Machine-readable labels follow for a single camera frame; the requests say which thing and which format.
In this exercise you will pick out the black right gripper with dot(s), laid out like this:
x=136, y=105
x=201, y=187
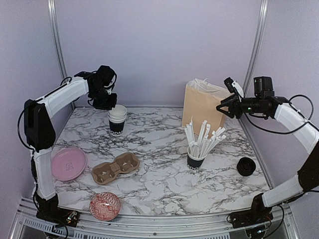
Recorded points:
x=233, y=105

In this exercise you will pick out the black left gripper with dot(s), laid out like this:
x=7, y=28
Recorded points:
x=109, y=106

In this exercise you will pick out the stack of black paper cups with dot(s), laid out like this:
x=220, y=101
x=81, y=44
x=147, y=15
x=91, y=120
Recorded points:
x=117, y=117

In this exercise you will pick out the stack of black cup lids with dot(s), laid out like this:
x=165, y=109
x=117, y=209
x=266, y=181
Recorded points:
x=246, y=166

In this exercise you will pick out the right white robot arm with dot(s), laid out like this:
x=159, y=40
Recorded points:
x=306, y=133

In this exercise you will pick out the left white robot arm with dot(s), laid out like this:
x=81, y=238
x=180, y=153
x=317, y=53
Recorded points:
x=37, y=115

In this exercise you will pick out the brown paper takeout bag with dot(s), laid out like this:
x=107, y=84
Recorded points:
x=200, y=101

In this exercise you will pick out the white wrapped straws bundle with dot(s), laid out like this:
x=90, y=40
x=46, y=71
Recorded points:
x=201, y=146

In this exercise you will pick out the black cup holding straws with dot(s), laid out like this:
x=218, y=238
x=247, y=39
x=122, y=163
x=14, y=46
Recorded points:
x=194, y=163

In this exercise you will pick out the pink plastic plate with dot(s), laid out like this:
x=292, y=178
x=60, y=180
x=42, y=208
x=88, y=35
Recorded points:
x=68, y=164

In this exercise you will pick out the brown cardboard cup carrier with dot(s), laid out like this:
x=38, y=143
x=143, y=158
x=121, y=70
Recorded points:
x=107, y=172

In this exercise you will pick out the red patterned bowl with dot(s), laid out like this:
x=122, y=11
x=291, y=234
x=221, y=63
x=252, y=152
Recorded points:
x=105, y=206

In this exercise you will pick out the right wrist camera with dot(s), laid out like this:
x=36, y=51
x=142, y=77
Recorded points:
x=234, y=87

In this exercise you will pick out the left aluminium corner post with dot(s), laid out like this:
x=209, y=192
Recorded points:
x=56, y=37

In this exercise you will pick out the aluminium corner post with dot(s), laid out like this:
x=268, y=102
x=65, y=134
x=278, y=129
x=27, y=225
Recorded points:
x=261, y=23
x=56, y=37

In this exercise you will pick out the right aluminium corner post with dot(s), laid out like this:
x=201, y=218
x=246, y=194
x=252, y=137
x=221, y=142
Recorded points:
x=261, y=23

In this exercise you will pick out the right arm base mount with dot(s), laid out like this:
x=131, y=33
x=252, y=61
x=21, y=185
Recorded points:
x=247, y=218

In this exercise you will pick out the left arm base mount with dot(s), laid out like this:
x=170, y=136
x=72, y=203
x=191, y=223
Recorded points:
x=50, y=211

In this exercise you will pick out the aluminium front frame rail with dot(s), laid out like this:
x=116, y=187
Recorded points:
x=210, y=226

